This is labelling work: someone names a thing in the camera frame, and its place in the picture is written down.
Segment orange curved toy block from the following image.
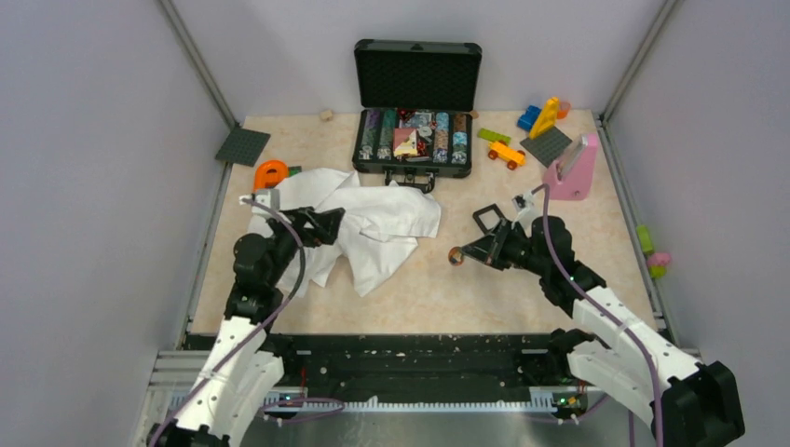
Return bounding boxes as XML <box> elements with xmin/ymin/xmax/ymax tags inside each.
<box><xmin>252</xmin><ymin>159</ymin><xmax>290</xmax><ymax>192</ymax></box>

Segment green pink toy outside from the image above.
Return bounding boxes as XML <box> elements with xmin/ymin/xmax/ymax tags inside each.
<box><xmin>635</xmin><ymin>224</ymin><xmax>672</xmax><ymax>279</ymax></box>

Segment lime green flat brick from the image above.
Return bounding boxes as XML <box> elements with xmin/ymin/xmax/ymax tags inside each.
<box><xmin>477</xmin><ymin>128</ymin><xmax>511</xmax><ymax>145</ymax></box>

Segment black poker chip case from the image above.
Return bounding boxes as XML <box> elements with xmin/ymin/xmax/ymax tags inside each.
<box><xmin>351</xmin><ymin>39</ymin><xmax>483</xmax><ymax>193</ymax></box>

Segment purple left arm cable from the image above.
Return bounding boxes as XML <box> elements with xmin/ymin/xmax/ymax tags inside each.
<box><xmin>147</xmin><ymin>196</ymin><xmax>347</xmax><ymax>447</ymax></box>

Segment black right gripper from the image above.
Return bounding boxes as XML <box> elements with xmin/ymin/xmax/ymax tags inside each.
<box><xmin>461</xmin><ymin>218</ymin><xmax>550</xmax><ymax>277</ymax></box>

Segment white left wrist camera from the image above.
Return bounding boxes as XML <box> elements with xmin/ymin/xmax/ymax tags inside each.
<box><xmin>238</xmin><ymin>188</ymin><xmax>280</xmax><ymax>211</ymax></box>

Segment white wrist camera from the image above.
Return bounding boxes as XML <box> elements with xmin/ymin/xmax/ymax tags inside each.
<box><xmin>511</xmin><ymin>192</ymin><xmax>541</xmax><ymax>222</ymax></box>
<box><xmin>238</xmin><ymin>188</ymin><xmax>280</xmax><ymax>211</ymax></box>

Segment yellow triangular toy block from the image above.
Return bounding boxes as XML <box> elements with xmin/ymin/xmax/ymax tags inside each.
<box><xmin>528</xmin><ymin>97</ymin><xmax>560</xmax><ymax>140</ymax></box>

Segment dark grey baseplate right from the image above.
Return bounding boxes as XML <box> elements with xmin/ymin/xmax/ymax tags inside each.
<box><xmin>520</xmin><ymin>127</ymin><xmax>572</xmax><ymax>168</ymax></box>

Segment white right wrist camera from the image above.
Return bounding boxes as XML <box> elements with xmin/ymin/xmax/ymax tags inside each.
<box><xmin>511</xmin><ymin>192</ymin><xmax>541</xmax><ymax>222</ymax></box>

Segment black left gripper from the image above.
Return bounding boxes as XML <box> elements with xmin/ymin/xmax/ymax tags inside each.
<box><xmin>266</xmin><ymin>206</ymin><xmax>345</xmax><ymax>286</ymax></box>

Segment blue toy brick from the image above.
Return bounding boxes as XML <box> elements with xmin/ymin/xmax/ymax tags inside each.
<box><xmin>516</xmin><ymin>105</ymin><xmax>542</xmax><ymax>132</ymax></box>

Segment white shirt garment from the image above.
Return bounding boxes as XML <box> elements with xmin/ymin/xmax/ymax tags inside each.
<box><xmin>276</xmin><ymin>168</ymin><xmax>442</xmax><ymax>297</ymax></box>

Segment pink phone stand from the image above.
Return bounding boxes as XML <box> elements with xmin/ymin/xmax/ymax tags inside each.
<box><xmin>543</xmin><ymin>133</ymin><xmax>600</xmax><ymax>201</ymax></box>

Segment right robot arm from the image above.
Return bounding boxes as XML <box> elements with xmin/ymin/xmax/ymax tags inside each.
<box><xmin>448</xmin><ymin>211</ymin><xmax>745</xmax><ymax>446</ymax></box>

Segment yellow toy car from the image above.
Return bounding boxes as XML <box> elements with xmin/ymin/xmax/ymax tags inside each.
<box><xmin>488</xmin><ymin>141</ymin><xmax>526</xmax><ymax>170</ymax></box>

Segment brown ring brooch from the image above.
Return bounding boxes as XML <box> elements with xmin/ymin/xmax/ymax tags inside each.
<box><xmin>447</xmin><ymin>247</ymin><xmax>465</xmax><ymax>266</ymax></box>

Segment dark grey baseplate left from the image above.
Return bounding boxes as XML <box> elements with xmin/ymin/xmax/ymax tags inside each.
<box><xmin>214</xmin><ymin>126</ymin><xmax>271</xmax><ymax>167</ymax></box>

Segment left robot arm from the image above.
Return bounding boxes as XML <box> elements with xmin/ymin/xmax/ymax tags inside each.
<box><xmin>146</xmin><ymin>206</ymin><xmax>345</xmax><ymax>446</ymax></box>

